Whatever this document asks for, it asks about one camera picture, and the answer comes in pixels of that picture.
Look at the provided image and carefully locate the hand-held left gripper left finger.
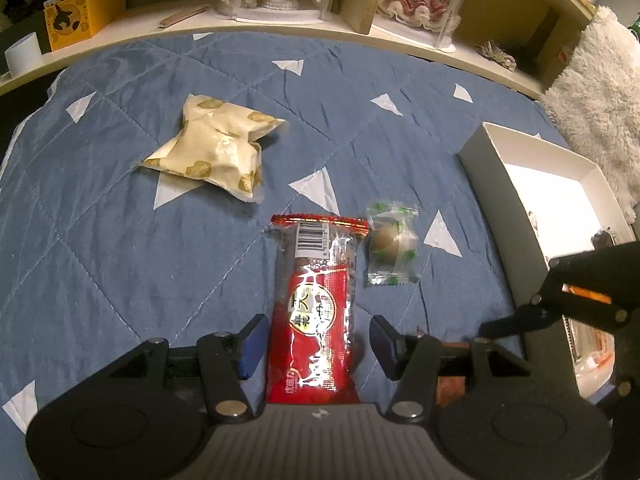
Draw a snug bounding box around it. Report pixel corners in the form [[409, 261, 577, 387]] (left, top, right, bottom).
[[106, 314, 271, 420]]

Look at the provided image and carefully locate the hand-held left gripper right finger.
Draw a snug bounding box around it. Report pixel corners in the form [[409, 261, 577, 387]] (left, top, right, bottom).
[[370, 315, 541, 420]]

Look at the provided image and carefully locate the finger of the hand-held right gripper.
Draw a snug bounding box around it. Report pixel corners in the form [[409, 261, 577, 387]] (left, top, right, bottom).
[[607, 330, 640, 411], [477, 241, 640, 341]]

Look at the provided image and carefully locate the long orange snack packet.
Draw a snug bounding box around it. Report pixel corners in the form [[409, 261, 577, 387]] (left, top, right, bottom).
[[570, 317, 617, 392]]

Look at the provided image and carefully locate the red snack packet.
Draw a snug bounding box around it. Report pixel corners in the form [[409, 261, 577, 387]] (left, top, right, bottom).
[[267, 214, 370, 406]]

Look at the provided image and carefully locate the brown snack packet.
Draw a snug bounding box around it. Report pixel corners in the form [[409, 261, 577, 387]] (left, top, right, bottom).
[[437, 342, 473, 408]]

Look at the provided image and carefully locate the white cardboard box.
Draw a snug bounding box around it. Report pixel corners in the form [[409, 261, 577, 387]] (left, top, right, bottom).
[[457, 121, 636, 401]]

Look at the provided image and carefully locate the green dotted clear candy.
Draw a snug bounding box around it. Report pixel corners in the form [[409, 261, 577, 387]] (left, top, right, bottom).
[[364, 200, 420, 288]]

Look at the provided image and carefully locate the blue quilted blanket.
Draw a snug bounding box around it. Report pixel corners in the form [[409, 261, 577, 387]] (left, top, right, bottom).
[[0, 30, 621, 480]]

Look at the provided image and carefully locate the cream snack packet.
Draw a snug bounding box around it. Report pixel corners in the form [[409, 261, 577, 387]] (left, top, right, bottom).
[[137, 94, 290, 205]]

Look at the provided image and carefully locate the white fluffy blanket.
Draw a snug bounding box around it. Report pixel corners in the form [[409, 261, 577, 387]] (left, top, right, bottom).
[[542, 6, 640, 227]]

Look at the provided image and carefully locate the dried flower bunch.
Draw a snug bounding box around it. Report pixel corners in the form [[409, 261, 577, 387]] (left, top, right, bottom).
[[475, 40, 519, 72]]

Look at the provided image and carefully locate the wooden shelf unit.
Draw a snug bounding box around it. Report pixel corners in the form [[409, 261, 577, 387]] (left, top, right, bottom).
[[0, 0, 601, 102]]

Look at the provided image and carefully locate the red doll in clear case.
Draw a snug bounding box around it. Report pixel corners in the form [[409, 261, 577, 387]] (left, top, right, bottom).
[[372, 0, 476, 54]]

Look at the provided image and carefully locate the wooden stick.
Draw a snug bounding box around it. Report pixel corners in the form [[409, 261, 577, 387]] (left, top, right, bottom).
[[159, 5, 210, 29]]

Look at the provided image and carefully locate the white cylinder cup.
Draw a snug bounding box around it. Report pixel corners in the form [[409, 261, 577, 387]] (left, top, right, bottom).
[[5, 31, 42, 73]]

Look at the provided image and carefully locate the yellow cardboard box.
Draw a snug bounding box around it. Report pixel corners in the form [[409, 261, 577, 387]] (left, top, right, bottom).
[[42, 0, 126, 52]]

